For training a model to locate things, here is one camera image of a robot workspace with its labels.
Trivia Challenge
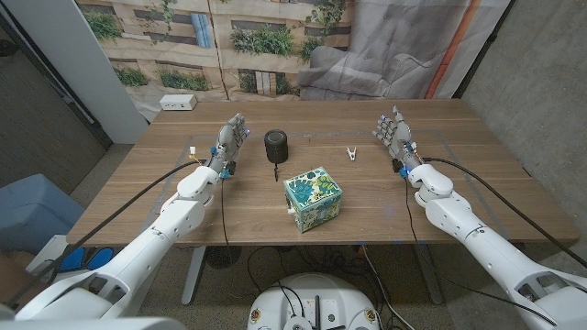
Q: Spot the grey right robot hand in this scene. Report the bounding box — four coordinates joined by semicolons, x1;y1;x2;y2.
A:
371;104;426;178

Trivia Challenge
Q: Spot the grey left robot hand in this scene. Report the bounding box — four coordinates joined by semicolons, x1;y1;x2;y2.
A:
206;113;251;180

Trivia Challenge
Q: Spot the black cylindrical speaker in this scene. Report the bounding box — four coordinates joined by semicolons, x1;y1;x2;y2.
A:
263;128;290;182

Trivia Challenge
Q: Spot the floral teal tissue box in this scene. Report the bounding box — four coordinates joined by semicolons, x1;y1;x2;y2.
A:
282;166;344;234

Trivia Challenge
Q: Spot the white power strip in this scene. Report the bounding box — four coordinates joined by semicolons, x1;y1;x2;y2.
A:
159;93;198;112

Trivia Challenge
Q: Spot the printed fabric backdrop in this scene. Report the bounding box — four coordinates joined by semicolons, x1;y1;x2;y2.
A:
75;0;513;123

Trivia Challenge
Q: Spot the round black floor base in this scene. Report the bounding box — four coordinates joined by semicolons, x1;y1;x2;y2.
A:
205;246;243;270

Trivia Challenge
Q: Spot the black backdrop pole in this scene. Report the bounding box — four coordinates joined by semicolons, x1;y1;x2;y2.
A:
451;0;517;100

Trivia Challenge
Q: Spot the white table leg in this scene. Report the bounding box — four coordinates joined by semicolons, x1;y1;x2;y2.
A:
181;246;207;307

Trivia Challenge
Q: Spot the grey table leg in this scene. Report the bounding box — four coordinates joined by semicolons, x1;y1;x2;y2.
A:
415;242;445;306

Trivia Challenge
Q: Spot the white column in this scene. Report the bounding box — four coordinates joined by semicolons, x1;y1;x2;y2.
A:
2;0;150;146

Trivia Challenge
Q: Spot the blue foot pedal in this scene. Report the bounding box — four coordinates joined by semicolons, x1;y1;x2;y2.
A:
61;247;86;272
86;247;115;270

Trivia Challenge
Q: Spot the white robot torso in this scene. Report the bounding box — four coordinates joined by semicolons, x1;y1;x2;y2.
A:
246;272;382;330

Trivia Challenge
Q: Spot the white floor board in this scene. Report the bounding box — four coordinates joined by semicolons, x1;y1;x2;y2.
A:
25;234;70;276

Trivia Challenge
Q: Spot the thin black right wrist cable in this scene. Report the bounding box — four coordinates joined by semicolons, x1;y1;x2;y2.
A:
403;177;559;327

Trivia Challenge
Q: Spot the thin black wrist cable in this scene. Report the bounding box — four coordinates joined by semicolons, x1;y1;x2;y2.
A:
219;177;230;258
403;177;559;327

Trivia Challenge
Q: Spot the thin black left wrist cable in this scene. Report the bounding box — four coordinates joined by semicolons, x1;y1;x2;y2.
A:
219;177;230;258

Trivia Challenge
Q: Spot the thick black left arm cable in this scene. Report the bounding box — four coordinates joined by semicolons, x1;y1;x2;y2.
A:
6;159;205;306

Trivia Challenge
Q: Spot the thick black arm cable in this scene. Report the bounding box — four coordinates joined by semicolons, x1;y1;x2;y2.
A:
422;157;587;270
6;159;205;306

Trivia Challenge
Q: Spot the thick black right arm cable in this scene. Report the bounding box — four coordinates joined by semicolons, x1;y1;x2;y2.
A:
422;157;587;270

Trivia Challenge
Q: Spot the white floor cable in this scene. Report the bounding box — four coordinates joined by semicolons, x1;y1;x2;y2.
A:
360;245;404;330

